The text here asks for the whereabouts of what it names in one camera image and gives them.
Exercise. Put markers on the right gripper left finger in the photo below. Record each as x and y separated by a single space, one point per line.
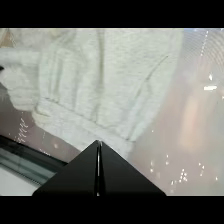
76 176

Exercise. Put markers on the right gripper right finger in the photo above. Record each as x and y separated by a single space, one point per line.
126 178

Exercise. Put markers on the white sweatshirt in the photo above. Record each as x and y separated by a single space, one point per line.
100 80

